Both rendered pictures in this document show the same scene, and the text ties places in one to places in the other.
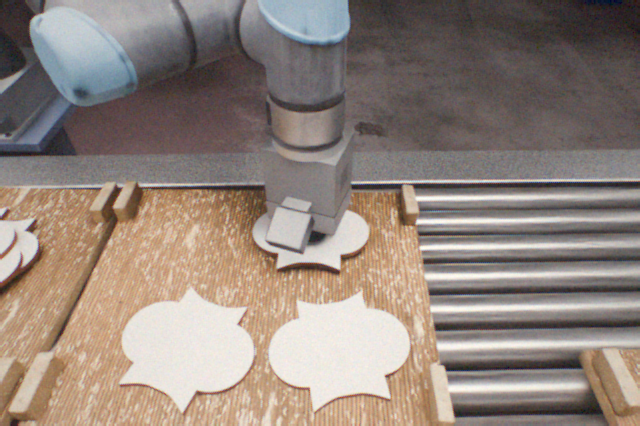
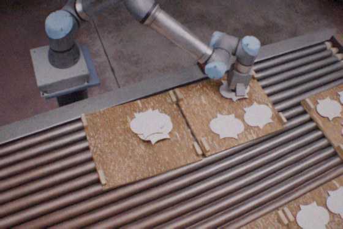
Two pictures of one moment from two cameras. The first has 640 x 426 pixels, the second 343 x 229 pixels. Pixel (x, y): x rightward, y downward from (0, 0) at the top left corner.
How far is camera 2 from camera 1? 120 cm
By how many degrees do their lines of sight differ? 24
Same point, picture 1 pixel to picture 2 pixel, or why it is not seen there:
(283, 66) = (248, 59)
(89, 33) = (223, 66)
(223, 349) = (236, 124)
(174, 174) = (174, 81)
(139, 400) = (225, 141)
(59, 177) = (138, 93)
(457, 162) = not seen: hidden behind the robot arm
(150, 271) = (201, 112)
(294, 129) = (246, 70)
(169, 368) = (228, 132)
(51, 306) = (185, 130)
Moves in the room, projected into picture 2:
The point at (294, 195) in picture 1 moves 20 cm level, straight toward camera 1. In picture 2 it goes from (239, 82) to (266, 117)
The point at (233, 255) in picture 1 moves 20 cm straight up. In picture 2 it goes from (218, 101) to (228, 72)
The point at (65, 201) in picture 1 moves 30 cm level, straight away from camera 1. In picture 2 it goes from (155, 100) to (98, 73)
